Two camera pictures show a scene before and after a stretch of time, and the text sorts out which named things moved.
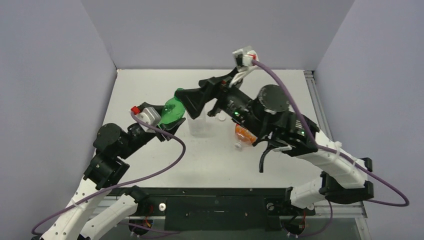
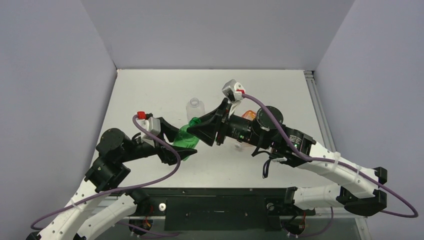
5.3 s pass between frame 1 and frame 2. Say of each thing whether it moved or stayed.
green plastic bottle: moved
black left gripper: moved
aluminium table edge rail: stayed
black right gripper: moved
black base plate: stayed
